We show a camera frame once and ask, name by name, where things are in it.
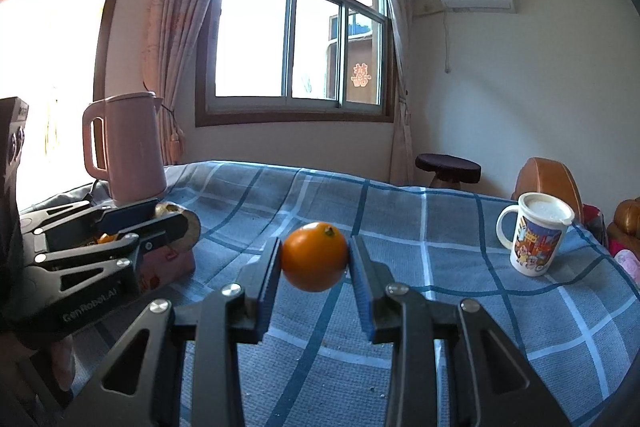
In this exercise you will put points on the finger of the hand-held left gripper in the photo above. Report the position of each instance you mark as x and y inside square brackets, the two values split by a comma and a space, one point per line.
[125, 216]
[160, 229]

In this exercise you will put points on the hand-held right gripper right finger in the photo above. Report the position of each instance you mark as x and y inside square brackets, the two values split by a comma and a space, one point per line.
[362, 297]

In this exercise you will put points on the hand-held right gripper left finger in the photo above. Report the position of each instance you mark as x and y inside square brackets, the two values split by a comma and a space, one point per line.
[270, 287]

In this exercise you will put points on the large round orange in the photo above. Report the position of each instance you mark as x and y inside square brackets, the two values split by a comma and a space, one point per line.
[106, 237]

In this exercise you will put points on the brown kiwi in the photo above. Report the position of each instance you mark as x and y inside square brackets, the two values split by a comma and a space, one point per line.
[194, 232]

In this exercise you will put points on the pink metal tin box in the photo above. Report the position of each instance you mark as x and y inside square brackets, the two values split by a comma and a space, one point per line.
[165, 267]

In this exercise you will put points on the pointed orange with stem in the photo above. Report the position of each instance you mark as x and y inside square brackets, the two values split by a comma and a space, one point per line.
[313, 259]

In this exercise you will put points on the person's left hand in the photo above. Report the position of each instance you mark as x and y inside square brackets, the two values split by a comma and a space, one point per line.
[62, 367]

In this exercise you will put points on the pink electric kettle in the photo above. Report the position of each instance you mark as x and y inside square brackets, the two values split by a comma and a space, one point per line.
[135, 147]

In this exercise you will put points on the blue plaid tablecloth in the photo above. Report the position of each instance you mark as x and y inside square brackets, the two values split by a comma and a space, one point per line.
[400, 227]

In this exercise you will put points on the dark round stool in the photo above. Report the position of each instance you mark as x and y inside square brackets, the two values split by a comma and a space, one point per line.
[447, 164]

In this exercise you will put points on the wooden framed glass door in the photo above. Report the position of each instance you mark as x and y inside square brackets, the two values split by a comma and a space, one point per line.
[50, 57]

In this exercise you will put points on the white cartoon print mug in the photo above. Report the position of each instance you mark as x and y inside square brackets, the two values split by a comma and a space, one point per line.
[537, 237]

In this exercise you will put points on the wide pink curtain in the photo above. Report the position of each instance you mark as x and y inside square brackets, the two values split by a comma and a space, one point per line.
[170, 32]

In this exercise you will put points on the narrow pink curtain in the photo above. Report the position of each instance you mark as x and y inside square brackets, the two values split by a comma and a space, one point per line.
[400, 82]

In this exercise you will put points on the sliding glass window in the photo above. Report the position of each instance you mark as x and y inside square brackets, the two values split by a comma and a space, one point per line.
[255, 32]

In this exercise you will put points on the red paper window decoration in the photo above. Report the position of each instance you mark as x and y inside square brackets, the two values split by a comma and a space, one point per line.
[361, 75]

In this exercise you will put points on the white air conditioner pipe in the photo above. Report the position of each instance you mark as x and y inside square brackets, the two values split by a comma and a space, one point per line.
[447, 42]

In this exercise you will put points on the pink floral cloth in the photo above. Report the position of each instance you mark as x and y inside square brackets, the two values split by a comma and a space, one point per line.
[630, 264]

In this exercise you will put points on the brown leather sofa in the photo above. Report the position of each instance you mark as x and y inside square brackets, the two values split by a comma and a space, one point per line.
[627, 214]

